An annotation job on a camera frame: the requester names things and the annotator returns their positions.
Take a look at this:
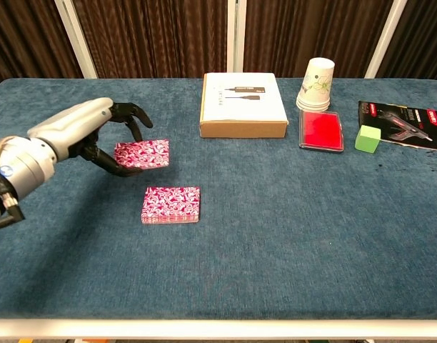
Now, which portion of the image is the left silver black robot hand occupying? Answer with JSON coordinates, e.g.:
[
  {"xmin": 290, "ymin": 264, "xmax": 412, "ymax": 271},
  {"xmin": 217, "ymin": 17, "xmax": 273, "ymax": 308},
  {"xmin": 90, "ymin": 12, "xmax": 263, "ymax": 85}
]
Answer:
[{"xmin": 27, "ymin": 96, "xmax": 154, "ymax": 178}]

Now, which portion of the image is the brown pleated curtain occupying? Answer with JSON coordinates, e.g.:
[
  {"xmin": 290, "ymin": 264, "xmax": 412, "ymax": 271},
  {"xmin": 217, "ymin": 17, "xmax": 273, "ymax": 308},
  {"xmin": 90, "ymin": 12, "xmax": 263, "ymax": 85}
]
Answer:
[
  {"xmin": 243, "ymin": 0, "xmax": 395, "ymax": 79},
  {"xmin": 0, "ymin": 0, "xmax": 86, "ymax": 90},
  {"xmin": 377, "ymin": 0, "xmax": 437, "ymax": 81},
  {"xmin": 71, "ymin": 0, "xmax": 229, "ymax": 79}
]

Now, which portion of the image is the cardboard box with white label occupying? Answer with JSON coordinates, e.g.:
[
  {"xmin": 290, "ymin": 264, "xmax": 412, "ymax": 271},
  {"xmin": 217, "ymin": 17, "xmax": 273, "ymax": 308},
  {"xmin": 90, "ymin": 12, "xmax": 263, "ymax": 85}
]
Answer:
[{"xmin": 199, "ymin": 72, "xmax": 289, "ymax": 139}]

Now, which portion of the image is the blue velvet table cloth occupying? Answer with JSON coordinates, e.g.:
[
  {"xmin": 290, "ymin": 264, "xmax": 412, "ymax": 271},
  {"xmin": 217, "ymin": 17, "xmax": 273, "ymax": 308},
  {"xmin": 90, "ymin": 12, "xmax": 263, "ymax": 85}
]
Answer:
[{"xmin": 0, "ymin": 77, "xmax": 437, "ymax": 321}]

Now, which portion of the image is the floral white paper cup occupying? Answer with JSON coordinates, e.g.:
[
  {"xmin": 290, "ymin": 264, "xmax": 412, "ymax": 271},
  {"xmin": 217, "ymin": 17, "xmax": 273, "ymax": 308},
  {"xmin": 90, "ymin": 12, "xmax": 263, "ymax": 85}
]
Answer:
[
  {"xmin": 296, "ymin": 56, "xmax": 336, "ymax": 106},
  {"xmin": 296, "ymin": 96, "xmax": 331, "ymax": 109},
  {"xmin": 296, "ymin": 101, "xmax": 331, "ymax": 112}
]

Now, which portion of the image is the red ink pad clear case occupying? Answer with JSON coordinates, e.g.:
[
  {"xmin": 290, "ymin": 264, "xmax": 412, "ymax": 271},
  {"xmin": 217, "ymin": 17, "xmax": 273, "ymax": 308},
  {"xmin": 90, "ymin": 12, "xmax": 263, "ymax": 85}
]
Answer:
[{"xmin": 298, "ymin": 109, "xmax": 346, "ymax": 154}]

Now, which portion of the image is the green cube block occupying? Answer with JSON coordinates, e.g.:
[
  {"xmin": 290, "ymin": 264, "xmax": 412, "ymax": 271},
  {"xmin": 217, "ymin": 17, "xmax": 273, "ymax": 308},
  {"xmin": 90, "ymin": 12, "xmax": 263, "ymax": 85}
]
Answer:
[{"xmin": 354, "ymin": 124, "xmax": 383, "ymax": 154}]

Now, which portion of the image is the black glue gun package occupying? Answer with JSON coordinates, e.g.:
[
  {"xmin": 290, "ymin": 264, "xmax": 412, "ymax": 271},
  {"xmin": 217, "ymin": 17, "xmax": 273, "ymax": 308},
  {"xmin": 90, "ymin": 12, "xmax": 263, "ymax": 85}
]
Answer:
[{"xmin": 357, "ymin": 100, "xmax": 437, "ymax": 154}]

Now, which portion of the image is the white partition frame post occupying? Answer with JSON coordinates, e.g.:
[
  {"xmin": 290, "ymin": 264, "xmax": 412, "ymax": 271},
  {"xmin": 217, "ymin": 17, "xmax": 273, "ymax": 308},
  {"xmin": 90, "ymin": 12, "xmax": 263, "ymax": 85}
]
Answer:
[
  {"xmin": 54, "ymin": 0, "xmax": 99, "ymax": 79},
  {"xmin": 226, "ymin": 0, "xmax": 247, "ymax": 74},
  {"xmin": 363, "ymin": 0, "xmax": 408, "ymax": 79}
]

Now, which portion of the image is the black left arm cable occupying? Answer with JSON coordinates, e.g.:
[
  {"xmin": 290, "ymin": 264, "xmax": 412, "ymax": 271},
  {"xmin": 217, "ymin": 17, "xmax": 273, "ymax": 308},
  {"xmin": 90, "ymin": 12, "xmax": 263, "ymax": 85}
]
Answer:
[{"xmin": 0, "ymin": 203, "xmax": 26, "ymax": 232}]

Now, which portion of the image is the white table frame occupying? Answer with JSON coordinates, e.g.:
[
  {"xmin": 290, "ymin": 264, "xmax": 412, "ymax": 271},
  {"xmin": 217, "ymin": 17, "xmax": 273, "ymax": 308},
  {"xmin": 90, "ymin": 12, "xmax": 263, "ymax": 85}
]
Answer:
[{"xmin": 0, "ymin": 317, "xmax": 437, "ymax": 340}]

